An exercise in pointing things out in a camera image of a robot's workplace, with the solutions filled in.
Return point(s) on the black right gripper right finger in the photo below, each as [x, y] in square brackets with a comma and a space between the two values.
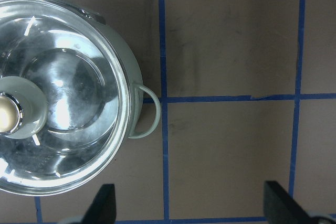
[278, 204]

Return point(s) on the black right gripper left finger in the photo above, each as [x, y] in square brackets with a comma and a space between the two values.
[103, 207]

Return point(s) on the glass pot lid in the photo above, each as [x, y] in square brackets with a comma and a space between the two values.
[65, 98]

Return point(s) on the mint green electric pot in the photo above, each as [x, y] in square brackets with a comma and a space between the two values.
[130, 69]

